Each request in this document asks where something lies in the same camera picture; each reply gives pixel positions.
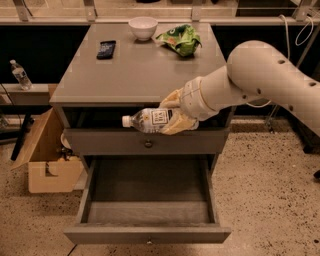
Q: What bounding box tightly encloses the closed grey upper drawer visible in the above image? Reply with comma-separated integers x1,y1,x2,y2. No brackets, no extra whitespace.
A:
63,128,229,155

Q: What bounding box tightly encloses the white cable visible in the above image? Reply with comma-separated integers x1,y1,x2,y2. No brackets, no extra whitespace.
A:
245,13,316,109

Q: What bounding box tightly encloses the open cardboard box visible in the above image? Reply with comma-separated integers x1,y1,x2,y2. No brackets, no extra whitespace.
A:
12,108,87,193

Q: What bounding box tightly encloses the white ceramic bowl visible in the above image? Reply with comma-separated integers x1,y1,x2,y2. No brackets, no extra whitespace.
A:
128,17,158,41

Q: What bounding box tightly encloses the dark blue phone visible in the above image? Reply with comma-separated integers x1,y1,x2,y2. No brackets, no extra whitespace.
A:
96,40,116,60

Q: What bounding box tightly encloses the water bottle on ledge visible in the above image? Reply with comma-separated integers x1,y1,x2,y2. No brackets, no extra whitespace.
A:
10,60,32,91

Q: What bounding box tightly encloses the clear plastic water bottle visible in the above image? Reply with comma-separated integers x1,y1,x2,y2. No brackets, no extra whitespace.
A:
122,108,173,133

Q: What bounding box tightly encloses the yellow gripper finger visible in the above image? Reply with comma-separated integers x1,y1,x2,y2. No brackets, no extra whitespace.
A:
160,108,199,135
159,89,182,108

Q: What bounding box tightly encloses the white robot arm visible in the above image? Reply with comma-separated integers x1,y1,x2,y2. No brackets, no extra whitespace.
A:
160,41,320,135

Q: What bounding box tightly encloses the grey drawer cabinet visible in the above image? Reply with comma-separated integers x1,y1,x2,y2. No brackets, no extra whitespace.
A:
52,23,233,166

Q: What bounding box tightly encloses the open grey bottom drawer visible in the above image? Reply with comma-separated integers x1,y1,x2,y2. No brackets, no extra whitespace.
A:
64,155,231,244

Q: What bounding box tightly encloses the green chip bag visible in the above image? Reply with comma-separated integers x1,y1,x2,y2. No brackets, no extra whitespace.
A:
156,24,201,57

